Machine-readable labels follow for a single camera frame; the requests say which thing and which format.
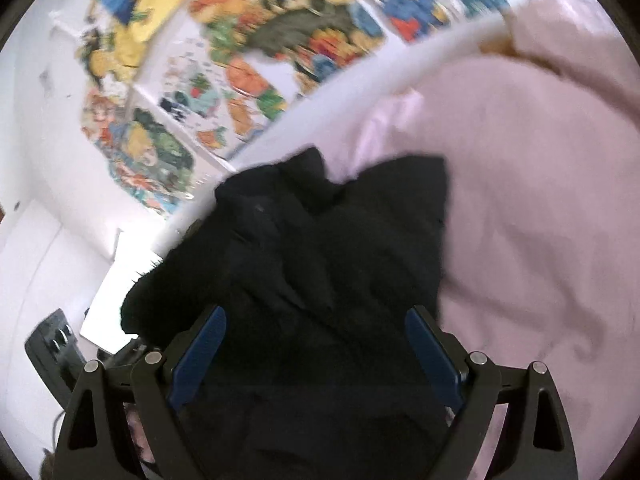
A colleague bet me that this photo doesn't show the yellow dinosaur landscape drawing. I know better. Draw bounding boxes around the yellow dinosaur landscape drawing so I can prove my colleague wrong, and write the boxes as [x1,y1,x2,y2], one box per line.
[189,0,385,96]

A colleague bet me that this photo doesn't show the wooden bed frame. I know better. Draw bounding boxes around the wooden bed frame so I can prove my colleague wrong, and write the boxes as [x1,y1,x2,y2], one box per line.
[477,34,561,75]

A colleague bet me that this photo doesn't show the orange anime girl drawing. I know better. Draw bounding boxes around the orange anime girl drawing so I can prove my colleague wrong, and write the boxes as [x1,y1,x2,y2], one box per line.
[80,86,136,185]

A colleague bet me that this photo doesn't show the white cup doodle drawing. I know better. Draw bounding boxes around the white cup doodle drawing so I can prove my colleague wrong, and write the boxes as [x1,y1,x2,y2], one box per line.
[158,38,288,160]

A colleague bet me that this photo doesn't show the black yellow moon drawing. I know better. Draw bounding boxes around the black yellow moon drawing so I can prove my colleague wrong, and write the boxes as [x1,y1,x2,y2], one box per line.
[77,6,146,90]

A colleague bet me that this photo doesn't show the person left hand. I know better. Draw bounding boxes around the person left hand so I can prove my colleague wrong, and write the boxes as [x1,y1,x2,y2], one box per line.
[39,404,162,480]

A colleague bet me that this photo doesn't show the blond anime character drawing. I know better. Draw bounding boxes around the blond anime character drawing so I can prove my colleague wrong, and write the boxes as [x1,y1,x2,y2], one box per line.
[108,107,195,216]

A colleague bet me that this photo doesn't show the pink pillow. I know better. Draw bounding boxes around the pink pillow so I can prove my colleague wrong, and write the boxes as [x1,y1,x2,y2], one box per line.
[506,0,639,117]

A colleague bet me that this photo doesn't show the black padded jacket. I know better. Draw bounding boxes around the black padded jacket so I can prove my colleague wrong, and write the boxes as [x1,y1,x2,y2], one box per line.
[122,148,448,479]

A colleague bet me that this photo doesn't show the pink duvet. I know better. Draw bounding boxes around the pink duvet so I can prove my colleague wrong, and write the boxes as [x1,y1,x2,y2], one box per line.
[344,0,640,480]

